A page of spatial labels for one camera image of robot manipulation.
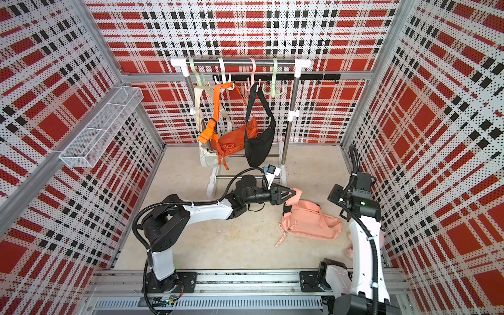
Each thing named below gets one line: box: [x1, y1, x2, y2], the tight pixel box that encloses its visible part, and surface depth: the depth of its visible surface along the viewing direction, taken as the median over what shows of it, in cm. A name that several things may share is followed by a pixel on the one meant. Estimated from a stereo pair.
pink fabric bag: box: [274, 187, 342, 248], surface depth 85 cm
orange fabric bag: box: [198, 82, 258, 171], surface depth 88 cm
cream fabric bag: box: [193, 84, 233, 168], surface depth 81 cm
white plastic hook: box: [213, 57, 235, 91], surface depth 72 cm
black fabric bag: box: [244, 82, 277, 168], surface depth 98 cm
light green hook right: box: [261, 58, 285, 98], surface depth 68 cm
